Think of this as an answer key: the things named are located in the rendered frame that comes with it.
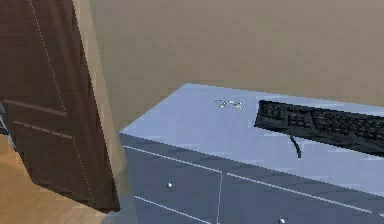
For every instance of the blue grey chest of drawers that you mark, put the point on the blue grey chest of drawers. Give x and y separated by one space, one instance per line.
206 160

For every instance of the dark brown room door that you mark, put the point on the dark brown room door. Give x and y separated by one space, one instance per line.
43 100

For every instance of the black computer keyboard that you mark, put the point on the black computer keyboard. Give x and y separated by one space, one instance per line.
326 126

